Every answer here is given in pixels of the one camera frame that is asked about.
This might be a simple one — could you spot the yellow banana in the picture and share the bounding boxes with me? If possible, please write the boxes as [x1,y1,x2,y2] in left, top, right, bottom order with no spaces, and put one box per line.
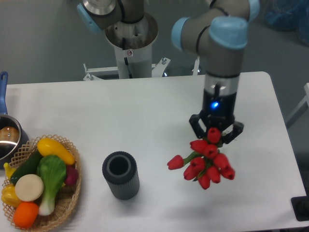
[3,162,16,179]

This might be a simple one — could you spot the purple red radish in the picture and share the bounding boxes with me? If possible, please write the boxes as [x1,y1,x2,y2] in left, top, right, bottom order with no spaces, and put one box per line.
[64,166,79,186]

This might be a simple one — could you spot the cream round disc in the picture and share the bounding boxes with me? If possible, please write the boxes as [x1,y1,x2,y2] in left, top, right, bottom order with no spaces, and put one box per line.
[15,174,44,202]

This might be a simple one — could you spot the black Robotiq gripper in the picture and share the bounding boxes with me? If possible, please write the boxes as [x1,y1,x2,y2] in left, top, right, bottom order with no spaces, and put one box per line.
[189,90,244,144]

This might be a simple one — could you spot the blue handled saucepan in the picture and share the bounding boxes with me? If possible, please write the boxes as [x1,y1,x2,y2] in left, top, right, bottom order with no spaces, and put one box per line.
[0,72,28,170]

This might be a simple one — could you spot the yellow bell pepper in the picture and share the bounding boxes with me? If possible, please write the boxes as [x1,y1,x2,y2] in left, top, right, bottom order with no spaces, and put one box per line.
[1,184,22,208]

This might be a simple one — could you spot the yellow squash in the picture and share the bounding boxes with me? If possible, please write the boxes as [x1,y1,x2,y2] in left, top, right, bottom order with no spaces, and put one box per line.
[37,138,75,165]

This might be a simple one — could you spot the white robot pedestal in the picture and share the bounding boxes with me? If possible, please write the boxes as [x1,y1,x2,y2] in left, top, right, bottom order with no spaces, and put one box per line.
[84,13,170,81]

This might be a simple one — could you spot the blue plastic bag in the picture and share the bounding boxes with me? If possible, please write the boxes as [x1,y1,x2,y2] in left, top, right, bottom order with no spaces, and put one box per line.
[263,0,309,46]

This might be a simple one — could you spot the orange fruit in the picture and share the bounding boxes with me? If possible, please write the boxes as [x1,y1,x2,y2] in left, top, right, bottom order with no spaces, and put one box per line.
[13,202,39,229]

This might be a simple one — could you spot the dark grey ribbed vase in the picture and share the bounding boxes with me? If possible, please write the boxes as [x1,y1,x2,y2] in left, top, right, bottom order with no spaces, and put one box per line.
[102,151,140,200]

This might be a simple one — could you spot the woven wicker basket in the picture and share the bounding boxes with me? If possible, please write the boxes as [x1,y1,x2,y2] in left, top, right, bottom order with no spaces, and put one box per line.
[2,135,82,232]

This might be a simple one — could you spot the red tulip bouquet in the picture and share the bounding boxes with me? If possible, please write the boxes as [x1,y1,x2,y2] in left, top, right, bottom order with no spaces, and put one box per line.
[167,127,236,189]

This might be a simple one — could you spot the white frame at right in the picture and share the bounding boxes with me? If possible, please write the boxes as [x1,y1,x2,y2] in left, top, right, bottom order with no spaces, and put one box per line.
[285,83,309,129]

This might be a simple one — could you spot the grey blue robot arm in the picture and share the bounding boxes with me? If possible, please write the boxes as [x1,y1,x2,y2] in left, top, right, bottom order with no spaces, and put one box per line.
[77,0,260,144]

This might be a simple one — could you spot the green bok choy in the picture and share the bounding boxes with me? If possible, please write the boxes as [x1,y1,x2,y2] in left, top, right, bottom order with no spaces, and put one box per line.
[37,155,66,216]

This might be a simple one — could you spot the dark green cucumber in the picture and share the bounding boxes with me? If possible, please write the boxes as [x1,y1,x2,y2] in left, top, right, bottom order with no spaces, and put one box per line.
[10,150,43,185]

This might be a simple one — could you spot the black device at table edge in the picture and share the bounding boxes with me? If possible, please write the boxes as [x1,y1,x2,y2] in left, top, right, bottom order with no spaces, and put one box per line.
[291,196,309,221]

